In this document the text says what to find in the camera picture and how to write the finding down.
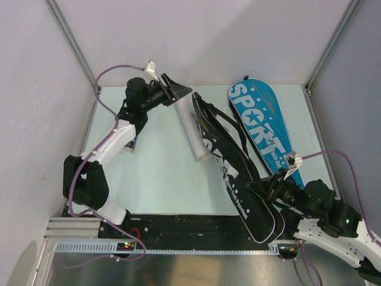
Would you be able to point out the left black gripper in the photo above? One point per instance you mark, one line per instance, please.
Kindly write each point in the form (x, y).
(172, 92)

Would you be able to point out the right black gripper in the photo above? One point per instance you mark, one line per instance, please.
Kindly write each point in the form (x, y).
(276, 180)

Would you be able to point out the white shuttlecock tube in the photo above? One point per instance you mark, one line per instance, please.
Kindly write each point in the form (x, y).
(185, 111)

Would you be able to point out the black racket bag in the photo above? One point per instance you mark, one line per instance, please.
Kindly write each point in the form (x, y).
(225, 140)

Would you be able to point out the blue racket bag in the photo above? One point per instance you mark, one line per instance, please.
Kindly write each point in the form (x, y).
(255, 107)

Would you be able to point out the black shuttlecock tube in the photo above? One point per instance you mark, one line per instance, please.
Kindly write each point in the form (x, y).
(129, 147)

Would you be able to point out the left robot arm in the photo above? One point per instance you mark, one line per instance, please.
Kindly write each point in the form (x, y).
(84, 178)

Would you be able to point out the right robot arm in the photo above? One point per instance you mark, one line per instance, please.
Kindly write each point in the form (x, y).
(313, 214)

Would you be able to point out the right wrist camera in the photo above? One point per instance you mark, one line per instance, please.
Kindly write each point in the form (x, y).
(293, 161)

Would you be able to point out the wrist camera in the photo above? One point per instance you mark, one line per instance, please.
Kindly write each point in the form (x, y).
(150, 69)
(293, 161)

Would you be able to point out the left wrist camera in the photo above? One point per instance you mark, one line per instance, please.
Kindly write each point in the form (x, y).
(150, 69)

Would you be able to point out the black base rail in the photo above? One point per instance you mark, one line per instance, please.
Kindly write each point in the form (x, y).
(186, 231)

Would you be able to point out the white cable duct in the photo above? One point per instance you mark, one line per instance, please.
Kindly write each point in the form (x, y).
(119, 247)

